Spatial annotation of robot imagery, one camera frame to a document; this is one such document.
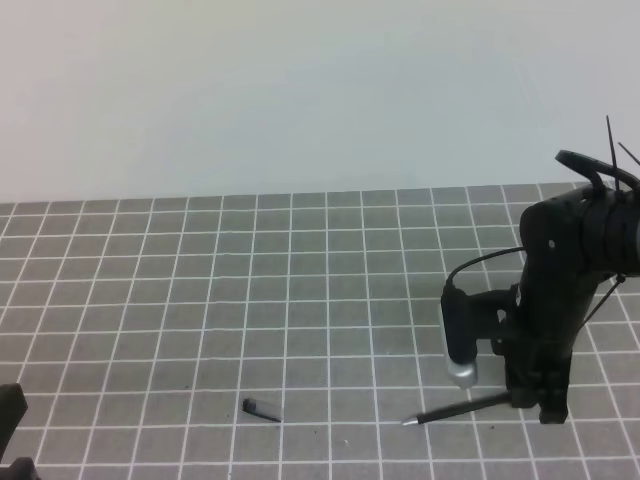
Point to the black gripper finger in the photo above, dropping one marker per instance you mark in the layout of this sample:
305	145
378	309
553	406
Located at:
22	468

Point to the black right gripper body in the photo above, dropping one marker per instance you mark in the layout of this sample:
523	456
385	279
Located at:
535	322

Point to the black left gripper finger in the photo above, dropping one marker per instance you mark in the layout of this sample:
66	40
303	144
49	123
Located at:
13	407

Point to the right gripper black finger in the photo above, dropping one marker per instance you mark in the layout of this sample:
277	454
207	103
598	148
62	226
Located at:
522	392

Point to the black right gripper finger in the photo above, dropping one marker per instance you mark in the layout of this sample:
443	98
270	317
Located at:
552	399

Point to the black pen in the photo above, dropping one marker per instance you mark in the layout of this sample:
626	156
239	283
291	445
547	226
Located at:
458	409

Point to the clear black pen cap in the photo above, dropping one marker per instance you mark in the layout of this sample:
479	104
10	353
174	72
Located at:
262	409

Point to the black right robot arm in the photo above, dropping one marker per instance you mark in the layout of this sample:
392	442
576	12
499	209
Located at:
619	252

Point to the grey grid tablecloth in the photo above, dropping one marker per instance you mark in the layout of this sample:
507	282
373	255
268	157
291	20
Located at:
136	327

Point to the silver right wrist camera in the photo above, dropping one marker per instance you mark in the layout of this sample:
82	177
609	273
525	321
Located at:
459	337

